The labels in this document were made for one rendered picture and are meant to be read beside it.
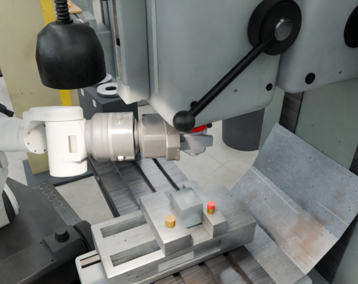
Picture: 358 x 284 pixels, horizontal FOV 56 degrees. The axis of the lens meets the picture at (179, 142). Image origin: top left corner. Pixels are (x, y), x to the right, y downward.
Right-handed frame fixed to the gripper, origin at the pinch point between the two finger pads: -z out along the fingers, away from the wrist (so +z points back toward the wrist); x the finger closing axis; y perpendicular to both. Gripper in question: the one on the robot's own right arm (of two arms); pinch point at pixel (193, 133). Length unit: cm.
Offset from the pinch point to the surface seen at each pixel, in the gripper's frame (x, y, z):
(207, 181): 131, 124, -32
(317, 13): -6.8, -22.6, -15.1
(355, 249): -2, 34, -41
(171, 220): -3.4, 18.8, 4.5
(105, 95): 43.4, 12.2, 20.9
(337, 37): -4.8, -18.7, -20.1
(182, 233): -5.3, 20.6, 2.3
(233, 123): 170, 100, -59
